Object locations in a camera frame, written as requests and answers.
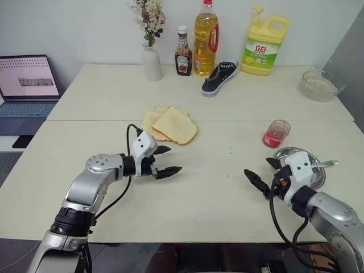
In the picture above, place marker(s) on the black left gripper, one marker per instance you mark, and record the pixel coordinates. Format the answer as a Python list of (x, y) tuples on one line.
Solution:
[(148, 167)]

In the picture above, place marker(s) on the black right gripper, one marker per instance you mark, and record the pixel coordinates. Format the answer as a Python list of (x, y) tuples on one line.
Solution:
[(280, 185)]

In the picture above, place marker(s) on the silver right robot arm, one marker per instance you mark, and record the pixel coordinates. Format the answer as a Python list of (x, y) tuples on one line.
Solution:
[(335, 213)]

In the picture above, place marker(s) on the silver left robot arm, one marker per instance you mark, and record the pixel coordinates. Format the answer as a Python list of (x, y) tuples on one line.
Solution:
[(85, 187)]

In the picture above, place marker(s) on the toast bread slice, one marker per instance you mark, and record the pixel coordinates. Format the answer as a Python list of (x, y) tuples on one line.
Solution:
[(176, 126), (160, 109), (149, 119)]

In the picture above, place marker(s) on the glass with red liquid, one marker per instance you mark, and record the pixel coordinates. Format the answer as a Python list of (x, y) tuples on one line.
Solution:
[(275, 135)]

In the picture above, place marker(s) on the round metal plate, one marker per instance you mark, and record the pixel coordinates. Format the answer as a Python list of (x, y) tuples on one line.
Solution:
[(320, 179)]

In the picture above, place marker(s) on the metal spoon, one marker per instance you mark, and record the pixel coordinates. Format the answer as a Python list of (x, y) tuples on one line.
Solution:
[(327, 163)]

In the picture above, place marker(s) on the black canvas sneaker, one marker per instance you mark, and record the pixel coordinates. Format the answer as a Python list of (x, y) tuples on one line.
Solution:
[(217, 79)]

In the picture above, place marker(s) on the white ceramic vase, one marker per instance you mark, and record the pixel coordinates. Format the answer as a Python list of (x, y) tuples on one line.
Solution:
[(151, 65)]

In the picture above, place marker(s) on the ketchup bottle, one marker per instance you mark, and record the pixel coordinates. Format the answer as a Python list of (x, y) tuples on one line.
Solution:
[(183, 59)]

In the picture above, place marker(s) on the clear glass bowl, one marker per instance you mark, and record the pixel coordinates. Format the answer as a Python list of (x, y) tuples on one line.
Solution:
[(321, 85)]

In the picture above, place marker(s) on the yellow dish detergent bottle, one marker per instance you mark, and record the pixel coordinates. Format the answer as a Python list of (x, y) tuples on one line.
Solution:
[(260, 54)]

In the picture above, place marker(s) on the cooking oil bottle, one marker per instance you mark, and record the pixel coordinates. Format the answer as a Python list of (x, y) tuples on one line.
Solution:
[(205, 42)]

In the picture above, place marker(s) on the dried flower bouquet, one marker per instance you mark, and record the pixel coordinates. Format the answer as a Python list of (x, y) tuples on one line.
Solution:
[(150, 20)]

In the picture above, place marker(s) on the open grey laptop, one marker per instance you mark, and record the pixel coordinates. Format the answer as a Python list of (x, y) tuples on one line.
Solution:
[(25, 85)]

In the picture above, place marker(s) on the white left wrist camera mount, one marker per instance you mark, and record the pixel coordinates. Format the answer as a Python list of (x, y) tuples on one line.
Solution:
[(142, 143)]

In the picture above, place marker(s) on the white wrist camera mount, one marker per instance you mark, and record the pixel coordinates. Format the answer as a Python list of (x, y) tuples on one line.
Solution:
[(298, 170), (142, 143)]

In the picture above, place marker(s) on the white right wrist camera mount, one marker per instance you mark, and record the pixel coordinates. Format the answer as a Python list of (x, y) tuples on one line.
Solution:
[(298, 170)]

